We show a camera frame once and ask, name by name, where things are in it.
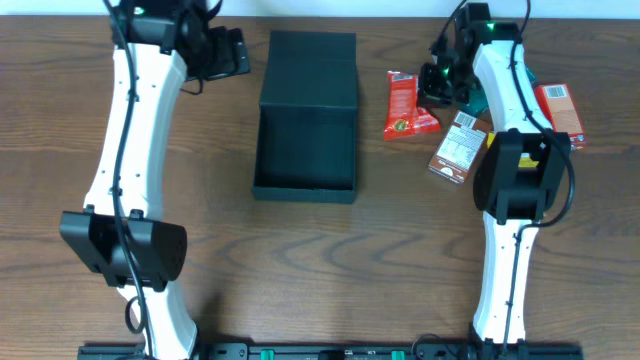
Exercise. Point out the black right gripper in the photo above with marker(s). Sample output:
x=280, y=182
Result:
x=435, y=85

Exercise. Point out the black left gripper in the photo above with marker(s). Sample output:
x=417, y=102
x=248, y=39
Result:
x=226, y=55

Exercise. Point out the teal Chunkies cookie box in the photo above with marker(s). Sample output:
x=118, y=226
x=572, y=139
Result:
x=495, y=92

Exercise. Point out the red snack bag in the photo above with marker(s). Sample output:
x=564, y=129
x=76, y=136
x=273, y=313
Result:
x=405, y=118

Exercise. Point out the dark green box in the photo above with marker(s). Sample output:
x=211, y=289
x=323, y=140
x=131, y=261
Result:
x=309, y=104

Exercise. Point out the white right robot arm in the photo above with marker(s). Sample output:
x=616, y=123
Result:
x=524, y=183

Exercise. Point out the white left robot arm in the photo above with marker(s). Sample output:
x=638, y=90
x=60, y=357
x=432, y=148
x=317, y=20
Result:
x=120, y=232

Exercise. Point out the brown Pocky box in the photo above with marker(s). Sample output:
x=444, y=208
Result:
x=456, y=153

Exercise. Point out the red orange snack box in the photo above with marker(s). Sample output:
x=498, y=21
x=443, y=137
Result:
x=556, y=103

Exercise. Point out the yellow snack bag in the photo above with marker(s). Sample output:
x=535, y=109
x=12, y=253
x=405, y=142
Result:
x=525, y=161

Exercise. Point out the black mounting rail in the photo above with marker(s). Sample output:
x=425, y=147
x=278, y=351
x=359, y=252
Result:
x=425, y=351

